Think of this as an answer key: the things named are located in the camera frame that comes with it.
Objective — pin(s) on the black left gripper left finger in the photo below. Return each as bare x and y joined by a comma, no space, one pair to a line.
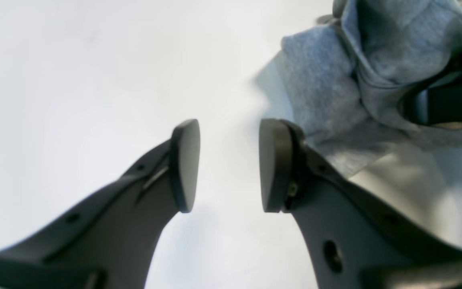
107,241

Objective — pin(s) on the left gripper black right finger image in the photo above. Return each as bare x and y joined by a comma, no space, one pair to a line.
437,101

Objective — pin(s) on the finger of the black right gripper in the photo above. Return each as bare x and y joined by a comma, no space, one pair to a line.
355,240

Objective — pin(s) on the grey T-shirt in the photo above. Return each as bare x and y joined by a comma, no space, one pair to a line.
344,77

